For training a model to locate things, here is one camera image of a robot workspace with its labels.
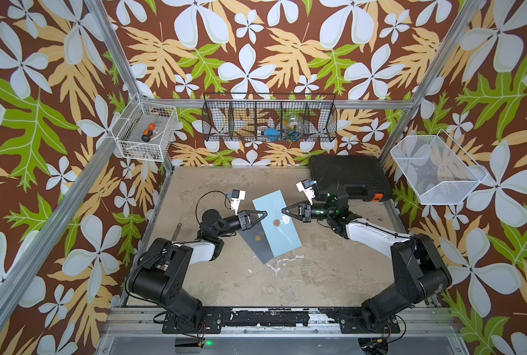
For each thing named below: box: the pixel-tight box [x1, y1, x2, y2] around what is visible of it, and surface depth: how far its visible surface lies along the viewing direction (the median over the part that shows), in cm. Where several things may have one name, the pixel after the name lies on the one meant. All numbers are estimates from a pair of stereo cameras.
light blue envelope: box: [252, 189, 303, 258], surface depth 78 cm
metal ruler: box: [170, 222, 183, 242], surface depth 98 cm
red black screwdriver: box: [141, 122, 157, 143], surface depth 82 cm
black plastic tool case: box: [308, 154, 393, 202], surface depth 111 cm
